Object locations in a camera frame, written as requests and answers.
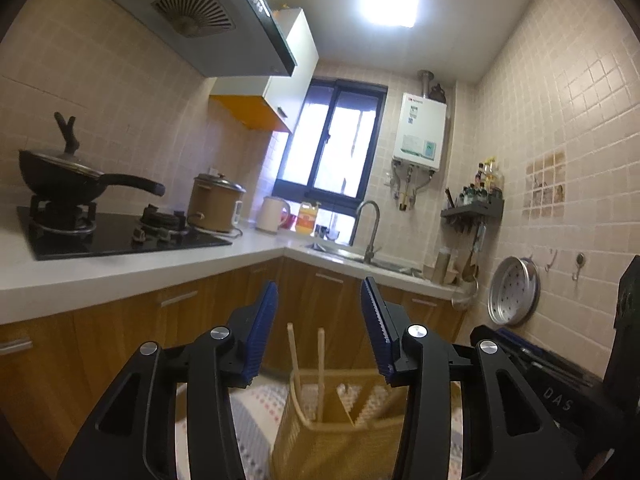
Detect cream electric kettle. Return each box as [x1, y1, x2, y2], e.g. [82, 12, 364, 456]
[256, 196, 292, 235]

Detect yellow slotted plastic utensil basket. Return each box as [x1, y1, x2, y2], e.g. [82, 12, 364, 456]
[270, 367, 463, 480]

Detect dark framed window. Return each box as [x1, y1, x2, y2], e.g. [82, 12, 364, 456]
[276, 77, 388, 221]

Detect grey range hood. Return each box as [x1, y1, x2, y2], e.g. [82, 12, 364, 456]
[92, 0, 298, 78]

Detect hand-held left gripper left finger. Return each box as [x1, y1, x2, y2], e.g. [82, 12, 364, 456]
[55, 280, 279, 480]

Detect hanging kitchen utensils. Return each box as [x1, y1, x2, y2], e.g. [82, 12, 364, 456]
[462, 225, 488, 281]

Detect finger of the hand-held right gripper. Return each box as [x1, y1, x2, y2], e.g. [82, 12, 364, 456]
[471, 324, 602, 387]

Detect wooden chopstick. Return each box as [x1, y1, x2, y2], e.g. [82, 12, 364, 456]
[315, 327, 326, 422]
[286, 323, 309, 422]

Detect white kitchen countertop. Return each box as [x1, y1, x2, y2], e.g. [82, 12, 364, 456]
[0, 215, 466, 328]

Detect yellow oil bottle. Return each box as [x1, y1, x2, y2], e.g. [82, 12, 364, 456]
[295, 200, 322, 235]

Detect black gas stove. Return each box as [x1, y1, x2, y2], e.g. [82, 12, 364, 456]
[16, 195, 233, 261]

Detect steel kitchen sink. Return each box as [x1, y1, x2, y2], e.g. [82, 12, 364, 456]
[305, 241, 426, 277]

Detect round metal steamer tray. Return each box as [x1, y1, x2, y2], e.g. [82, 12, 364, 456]
[486, 256, 542, 327]

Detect white and orange wall cabinet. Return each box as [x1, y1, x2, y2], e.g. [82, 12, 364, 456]
[209, 7, 321, 133]

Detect steel kitchen faucet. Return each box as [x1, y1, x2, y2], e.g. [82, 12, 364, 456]
[348, 200, 382, 264]

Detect black wok with lid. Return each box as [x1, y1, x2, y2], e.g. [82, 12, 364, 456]
[18, 112, 166, 198]

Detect metal flue pipe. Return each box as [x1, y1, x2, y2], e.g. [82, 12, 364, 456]
[417, 70, 448, 103]

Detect wooden base cabinets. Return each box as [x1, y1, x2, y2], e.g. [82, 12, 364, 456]
[0, 256, 471, 461]

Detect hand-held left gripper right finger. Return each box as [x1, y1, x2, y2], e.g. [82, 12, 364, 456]
[360, 276, 586, 480]

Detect brown rice cooker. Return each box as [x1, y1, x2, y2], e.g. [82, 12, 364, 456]
[186, 173, 247, 235]

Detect dark wall spice rack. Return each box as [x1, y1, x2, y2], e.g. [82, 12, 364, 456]
[440, 197, 505, 233]

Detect water heater pipes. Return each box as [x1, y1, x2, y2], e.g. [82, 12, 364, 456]
[392, 165, 433, 211]

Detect white gas water heater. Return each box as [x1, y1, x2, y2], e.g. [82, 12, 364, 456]
[391, 91, 450, 171]

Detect row of condiment bottles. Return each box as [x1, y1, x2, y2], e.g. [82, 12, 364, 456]
[460, 156, 503, 206]

